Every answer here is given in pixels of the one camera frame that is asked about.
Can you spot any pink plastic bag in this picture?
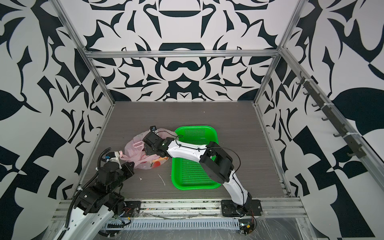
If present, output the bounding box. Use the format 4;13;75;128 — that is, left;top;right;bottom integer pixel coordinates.
119;131;171;170

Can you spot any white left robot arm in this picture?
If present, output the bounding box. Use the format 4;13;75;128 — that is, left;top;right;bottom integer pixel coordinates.
54;148;135;240

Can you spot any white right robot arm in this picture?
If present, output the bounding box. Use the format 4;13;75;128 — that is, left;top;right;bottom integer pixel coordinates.
143;132;252;216

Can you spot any green plastic perforated basket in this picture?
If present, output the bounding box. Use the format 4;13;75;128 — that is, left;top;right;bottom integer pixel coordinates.
171;126;221;191

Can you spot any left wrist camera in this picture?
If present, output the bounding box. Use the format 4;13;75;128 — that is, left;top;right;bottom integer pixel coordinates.
102;152;120;162

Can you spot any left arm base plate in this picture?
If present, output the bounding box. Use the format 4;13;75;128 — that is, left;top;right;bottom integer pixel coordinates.
120;201;142;218

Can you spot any white slotted cable duct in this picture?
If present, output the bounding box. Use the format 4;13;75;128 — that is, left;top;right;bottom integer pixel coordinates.
103;219;240;231

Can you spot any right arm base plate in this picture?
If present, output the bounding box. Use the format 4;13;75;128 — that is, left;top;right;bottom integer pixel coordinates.
221;199;263;218

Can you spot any aluminium frame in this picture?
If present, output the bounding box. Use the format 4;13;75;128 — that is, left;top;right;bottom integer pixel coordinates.
47;0;384;240

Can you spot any grey hook rail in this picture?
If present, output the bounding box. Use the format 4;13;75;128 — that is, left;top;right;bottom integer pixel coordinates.
297;72;367;159

